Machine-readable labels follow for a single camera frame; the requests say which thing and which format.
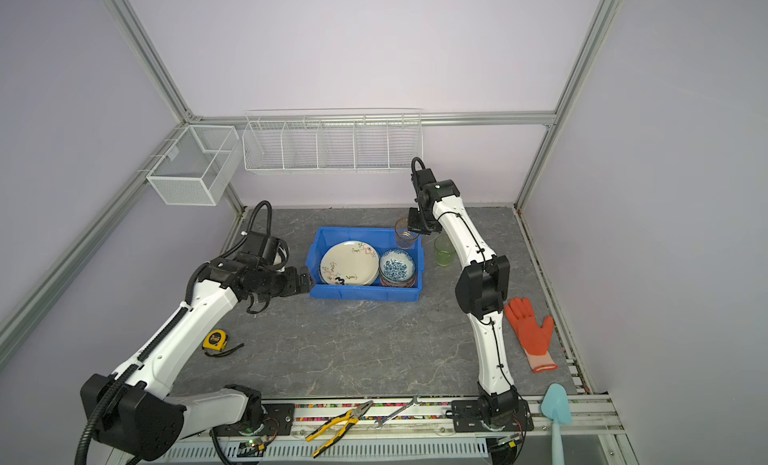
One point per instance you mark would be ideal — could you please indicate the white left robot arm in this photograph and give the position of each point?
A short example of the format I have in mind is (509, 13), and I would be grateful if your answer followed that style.
(131, 409)

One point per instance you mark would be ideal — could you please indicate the yellow tape measure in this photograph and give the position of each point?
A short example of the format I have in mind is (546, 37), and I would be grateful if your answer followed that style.
(216, 345)

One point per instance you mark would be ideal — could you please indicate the blue white patterned bowl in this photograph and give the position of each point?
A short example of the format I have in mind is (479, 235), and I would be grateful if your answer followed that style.
(397, 269)

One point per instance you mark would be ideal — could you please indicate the red work glove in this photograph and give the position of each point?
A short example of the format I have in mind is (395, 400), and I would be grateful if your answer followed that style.
(534, 338)

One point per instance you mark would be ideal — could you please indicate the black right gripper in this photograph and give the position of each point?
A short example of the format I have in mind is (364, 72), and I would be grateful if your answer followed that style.
(414, 226)

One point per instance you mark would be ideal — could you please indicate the cream floral plate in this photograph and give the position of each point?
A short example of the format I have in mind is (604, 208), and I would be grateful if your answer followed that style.
(351, 263)

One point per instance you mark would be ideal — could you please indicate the blue plastic bin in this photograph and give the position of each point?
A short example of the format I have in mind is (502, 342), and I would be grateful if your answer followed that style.
(381, 240)

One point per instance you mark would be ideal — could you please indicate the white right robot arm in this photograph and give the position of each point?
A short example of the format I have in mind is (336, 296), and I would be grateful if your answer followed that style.
(481, 290)

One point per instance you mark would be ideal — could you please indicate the silver wrench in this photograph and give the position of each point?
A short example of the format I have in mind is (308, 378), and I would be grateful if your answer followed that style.
(380, 423)

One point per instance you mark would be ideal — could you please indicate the teal spatula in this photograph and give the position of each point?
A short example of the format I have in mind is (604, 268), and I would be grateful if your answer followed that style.
(556, 407)

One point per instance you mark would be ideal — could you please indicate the yellow black pliers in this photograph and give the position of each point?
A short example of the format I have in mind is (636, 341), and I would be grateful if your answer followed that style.
(345, 421)

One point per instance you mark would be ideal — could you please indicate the white wire wall rack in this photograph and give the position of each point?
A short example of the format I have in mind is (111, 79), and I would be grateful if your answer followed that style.
(332, 140)

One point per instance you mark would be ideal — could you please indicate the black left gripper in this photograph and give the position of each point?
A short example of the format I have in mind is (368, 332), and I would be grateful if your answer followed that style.
(292, 287)

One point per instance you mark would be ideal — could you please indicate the white mesh box basket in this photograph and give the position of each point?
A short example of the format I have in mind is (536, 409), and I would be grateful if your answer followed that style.
(198, 166)

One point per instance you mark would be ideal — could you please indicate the green glass cup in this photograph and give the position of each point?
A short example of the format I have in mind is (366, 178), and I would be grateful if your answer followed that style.
(444, 251)

